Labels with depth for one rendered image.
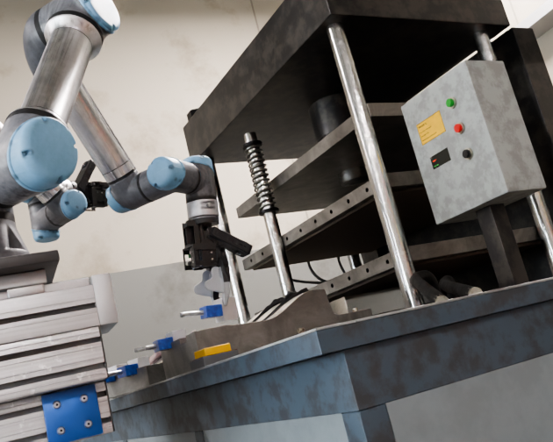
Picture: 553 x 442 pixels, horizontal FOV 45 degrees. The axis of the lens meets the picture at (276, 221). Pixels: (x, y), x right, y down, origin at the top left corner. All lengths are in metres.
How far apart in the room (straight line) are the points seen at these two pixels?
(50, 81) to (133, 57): 3.64
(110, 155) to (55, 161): 0.41
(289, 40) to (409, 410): 1.66
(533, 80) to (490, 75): 0.70
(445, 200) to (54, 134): 1.25
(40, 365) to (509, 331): 0.79
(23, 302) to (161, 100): 3.72
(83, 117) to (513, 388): 1.04
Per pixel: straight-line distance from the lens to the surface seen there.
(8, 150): 1.19
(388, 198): 2.11
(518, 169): 1.98
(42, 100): 1.29
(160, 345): 1.72
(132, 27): 5.08
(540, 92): 2.76
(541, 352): 1.28
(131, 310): 4.31
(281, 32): 2.52
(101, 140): 1.59
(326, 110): 2.85
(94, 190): 2.18
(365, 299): 2.48
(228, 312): 1.59
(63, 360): 1.21
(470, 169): 2.01
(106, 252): 4.38
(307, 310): 1.71
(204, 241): 1.61
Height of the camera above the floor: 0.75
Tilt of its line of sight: 13 degrees up
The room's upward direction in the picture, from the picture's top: 14 degrees counter-clockwise
